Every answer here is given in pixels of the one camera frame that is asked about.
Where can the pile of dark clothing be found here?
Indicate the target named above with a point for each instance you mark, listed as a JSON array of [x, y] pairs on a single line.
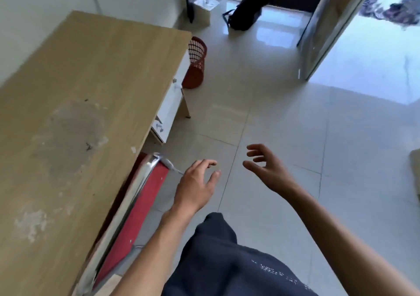
[[393, 6]]

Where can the light wooden desk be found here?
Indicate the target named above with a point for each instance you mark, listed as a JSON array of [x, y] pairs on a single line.
[[82, 108]]

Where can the person's right forearm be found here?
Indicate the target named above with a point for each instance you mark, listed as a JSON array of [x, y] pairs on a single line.
[[344, 246]]

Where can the black flat panel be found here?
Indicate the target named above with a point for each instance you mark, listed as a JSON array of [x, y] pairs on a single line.
[[187, 0]]

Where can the white box on floor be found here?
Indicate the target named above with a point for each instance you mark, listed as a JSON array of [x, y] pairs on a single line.
[[203, 13]]

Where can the red chair with metal frame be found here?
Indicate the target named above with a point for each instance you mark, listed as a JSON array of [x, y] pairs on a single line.
[[141, 207]]

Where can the red plastic mesh bin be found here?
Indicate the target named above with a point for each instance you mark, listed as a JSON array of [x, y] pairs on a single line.
[[197, 62]]

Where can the person's black trousers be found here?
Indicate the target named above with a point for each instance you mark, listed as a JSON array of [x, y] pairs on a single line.
[[213, 230]]

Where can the person's right hand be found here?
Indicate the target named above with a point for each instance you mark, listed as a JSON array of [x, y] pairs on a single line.
[[272, 174]]

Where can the person's dark printed shirt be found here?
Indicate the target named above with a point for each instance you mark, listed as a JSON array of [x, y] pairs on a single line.
[[229, 272]]

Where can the person's left hand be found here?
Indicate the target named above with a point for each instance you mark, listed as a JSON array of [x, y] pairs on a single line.
[[193, 190]]

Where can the open door with glass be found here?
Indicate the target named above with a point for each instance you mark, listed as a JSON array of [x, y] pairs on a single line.
[[328, 26]]

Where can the black backpack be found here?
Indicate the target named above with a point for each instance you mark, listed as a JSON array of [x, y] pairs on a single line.
[[246, 13]]

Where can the white desk drawer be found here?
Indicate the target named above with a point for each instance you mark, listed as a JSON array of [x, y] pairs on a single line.
[[183, 69], [169, 115]]

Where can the person's left forearm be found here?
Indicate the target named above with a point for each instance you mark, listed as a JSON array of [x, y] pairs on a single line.
[[154, 256]]

